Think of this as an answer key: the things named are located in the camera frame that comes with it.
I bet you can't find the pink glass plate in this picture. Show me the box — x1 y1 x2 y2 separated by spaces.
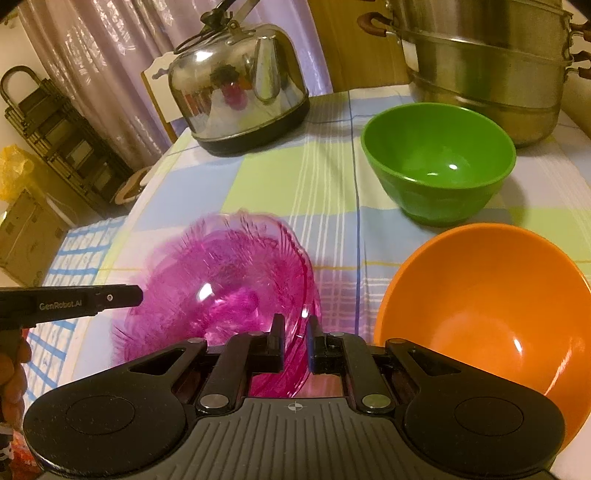
111 211 322 398

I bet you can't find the orange plastic bowl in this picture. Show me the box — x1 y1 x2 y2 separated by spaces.
374 223 590 442

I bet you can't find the green plastic bowl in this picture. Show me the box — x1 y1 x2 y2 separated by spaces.
361 103 517 227

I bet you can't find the person's left hand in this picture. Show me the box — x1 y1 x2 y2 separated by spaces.
0 338 32 430

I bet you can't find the cardboard box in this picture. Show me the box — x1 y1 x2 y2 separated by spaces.
1 190 69 287

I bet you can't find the blue checked cloth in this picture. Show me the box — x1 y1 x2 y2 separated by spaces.
24 216 125 406

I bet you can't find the yellow plastic bag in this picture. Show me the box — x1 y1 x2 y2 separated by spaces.
0 144 34 204

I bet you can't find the beige floor basin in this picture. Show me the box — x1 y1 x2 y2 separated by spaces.
114 167 151 206

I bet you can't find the black folding ladder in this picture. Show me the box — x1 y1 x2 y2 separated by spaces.
1 65 133 218

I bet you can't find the checkered tablecloth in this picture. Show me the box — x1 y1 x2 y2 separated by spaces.
96 85 590 394

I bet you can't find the lilac curtain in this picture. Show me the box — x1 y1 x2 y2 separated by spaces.
18 1 331 169

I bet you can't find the stainless steel kettle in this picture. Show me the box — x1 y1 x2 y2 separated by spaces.
168 1 310 157

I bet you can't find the white wooden chair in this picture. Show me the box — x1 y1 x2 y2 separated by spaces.
140 51 182 143

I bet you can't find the stainless steel steamer pot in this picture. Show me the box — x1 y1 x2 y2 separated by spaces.
356 0 590 148

